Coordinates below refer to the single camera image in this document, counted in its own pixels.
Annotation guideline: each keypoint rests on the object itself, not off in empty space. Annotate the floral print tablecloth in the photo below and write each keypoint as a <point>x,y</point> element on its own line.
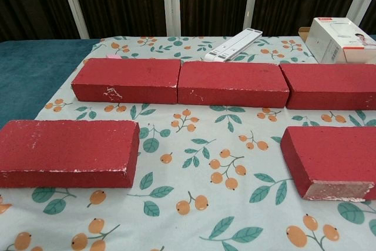
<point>205,133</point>

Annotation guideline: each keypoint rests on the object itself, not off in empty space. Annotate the red foam brick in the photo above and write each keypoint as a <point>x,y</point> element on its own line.
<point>229,80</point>
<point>64,145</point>
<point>126,77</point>
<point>329,83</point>

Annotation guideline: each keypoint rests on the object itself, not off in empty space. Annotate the blue felt table cover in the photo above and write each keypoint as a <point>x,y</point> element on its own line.
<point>29,71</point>

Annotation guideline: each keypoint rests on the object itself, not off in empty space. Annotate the white lamp box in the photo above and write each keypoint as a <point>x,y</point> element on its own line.
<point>326,42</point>

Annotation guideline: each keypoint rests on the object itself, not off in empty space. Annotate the brown cardboard box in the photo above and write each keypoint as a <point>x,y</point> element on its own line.
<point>302,31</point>

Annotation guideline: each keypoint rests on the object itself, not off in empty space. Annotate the small pink cube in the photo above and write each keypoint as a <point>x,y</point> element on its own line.
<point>114,56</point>

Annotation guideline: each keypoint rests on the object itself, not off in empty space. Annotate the red brick with worn end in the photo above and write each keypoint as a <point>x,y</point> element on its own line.
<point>329,151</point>

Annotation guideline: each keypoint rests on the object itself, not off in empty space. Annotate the white folding stand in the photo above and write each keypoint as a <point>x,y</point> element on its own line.
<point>232,46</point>

